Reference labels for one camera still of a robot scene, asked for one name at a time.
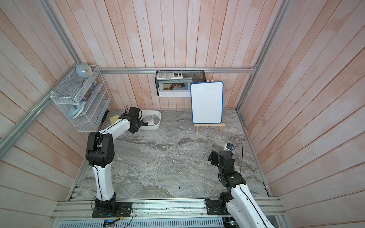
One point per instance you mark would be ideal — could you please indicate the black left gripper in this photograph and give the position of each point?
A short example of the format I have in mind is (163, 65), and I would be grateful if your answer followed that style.
(140, 123)

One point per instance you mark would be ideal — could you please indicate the white plastic storage box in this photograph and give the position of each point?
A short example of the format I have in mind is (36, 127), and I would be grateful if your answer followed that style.
(147, 113)

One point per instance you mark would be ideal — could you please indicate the black wire basket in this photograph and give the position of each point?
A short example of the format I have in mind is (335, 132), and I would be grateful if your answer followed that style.
(189, 76)

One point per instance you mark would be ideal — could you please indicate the light blue folded item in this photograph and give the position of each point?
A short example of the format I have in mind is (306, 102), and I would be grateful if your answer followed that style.
(76, 110)

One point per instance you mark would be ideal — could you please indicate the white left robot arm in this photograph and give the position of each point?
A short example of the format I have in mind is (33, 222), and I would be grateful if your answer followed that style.
(100, 150)

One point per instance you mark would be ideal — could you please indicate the white calculator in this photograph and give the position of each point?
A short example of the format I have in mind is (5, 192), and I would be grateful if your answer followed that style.
(169, 76)

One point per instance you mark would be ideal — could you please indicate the white computer mouse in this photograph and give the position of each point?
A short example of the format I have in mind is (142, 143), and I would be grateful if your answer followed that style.
(148, 120)

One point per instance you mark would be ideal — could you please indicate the blue framed whiteboard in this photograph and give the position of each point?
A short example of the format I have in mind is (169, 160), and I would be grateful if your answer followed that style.
(207, 102)

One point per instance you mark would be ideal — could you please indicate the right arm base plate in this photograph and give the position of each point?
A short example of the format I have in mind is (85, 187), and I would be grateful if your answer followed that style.
(213, 207)

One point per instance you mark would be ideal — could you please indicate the silver computer mouse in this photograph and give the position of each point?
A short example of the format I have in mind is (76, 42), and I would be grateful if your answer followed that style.
(156, 119)

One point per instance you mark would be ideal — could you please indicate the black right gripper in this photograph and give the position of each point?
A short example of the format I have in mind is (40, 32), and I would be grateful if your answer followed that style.
(215, 161)

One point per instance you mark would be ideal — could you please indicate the white wire mesh shelf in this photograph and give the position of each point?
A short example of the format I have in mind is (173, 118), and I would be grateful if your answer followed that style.
(73, 89)

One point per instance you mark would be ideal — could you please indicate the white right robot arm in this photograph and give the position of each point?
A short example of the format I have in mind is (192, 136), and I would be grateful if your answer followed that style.
(237, 200)

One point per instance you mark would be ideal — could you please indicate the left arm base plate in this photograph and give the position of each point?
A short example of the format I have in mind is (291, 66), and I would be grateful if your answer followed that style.
(105, 209)

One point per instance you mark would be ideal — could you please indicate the yellow sticky note pad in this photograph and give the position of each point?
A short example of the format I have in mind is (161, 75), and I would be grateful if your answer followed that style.
(114, 119)

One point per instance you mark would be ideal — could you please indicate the small wooden easel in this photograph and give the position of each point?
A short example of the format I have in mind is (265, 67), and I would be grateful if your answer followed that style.
(211, 125)

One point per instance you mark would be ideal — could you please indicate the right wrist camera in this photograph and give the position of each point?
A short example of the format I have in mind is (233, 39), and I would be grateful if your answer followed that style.
(228, 147)

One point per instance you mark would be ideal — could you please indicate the white photo box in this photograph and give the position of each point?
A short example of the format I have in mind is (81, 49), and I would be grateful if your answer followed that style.
(174, 90)

